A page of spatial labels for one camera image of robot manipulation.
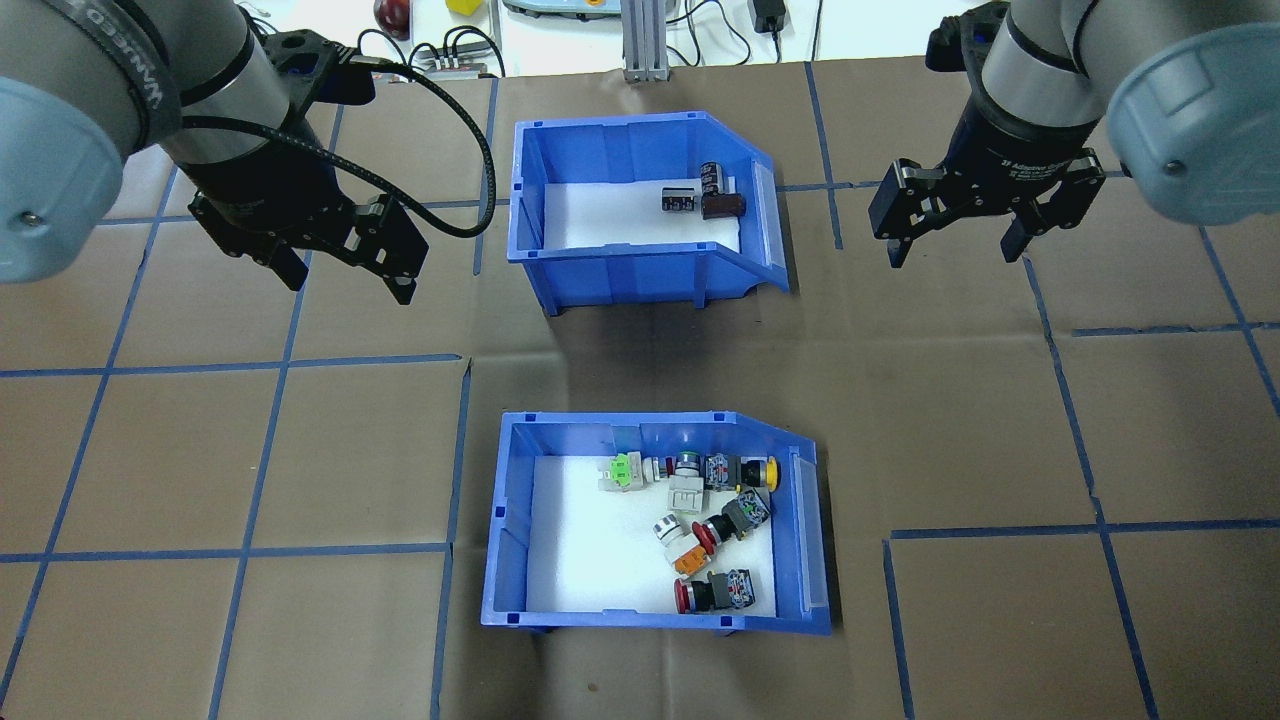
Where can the blue bin holding capacitors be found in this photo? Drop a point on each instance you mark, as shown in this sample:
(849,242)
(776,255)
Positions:
(620,272)

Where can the blue bin holding push buttons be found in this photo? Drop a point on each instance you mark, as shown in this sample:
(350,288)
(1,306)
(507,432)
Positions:
(640,622)

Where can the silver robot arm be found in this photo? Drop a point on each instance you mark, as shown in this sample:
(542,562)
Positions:
(100,50)
(1200,120)

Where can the yellow push button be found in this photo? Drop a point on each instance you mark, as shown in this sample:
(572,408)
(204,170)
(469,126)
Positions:
(745,472)

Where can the red mushroom button silver block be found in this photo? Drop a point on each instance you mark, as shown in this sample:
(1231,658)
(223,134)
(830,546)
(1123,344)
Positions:
(742,515)

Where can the green lens button grey block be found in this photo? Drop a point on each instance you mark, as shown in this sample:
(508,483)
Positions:
(688,490)

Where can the silver button orange block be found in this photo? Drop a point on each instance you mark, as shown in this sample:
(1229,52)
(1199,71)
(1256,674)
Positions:
(680,545)

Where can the red mushroom button black body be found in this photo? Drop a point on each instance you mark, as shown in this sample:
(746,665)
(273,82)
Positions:
(712,592)

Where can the dark brown capacitor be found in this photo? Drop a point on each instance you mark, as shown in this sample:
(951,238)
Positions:
(722,206)

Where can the tall black capacitor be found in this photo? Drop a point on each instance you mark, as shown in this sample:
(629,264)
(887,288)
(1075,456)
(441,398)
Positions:
(715,177)

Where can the dark red ball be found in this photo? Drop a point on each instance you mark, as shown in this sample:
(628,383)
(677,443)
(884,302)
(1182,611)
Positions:
(392,15)

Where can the small black labelled capacitor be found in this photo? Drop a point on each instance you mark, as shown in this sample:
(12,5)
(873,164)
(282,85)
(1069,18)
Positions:
(680,199)

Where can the black power adapter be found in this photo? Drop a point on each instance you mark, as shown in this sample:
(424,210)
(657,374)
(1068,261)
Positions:
(768,14)

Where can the yellow block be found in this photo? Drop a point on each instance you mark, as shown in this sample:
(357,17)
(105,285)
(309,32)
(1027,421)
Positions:
(463,6)

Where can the grey teal device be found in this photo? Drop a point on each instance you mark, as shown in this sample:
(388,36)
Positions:
(560,8)

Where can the green white contact block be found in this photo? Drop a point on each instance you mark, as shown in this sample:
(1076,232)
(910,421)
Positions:
(620,473)

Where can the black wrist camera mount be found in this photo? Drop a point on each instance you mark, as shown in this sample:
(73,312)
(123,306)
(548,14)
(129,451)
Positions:
(960,40)
(312,65)

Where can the aluminium profile post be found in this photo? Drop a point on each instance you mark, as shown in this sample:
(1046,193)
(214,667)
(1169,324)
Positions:
(645,45)

